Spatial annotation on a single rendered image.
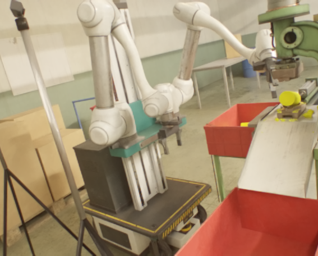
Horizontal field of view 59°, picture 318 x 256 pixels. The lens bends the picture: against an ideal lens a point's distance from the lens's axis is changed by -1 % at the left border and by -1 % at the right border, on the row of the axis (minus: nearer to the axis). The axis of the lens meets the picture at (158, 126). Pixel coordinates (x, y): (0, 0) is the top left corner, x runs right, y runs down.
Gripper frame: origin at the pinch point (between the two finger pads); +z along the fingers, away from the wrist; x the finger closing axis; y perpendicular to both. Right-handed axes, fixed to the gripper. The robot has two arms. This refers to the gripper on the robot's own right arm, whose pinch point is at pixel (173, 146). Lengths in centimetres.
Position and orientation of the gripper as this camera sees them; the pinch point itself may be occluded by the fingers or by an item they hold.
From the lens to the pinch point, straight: 171.2
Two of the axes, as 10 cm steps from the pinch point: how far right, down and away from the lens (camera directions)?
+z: 2.1, 9.4, 2.6
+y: -7.5, -0.2, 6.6
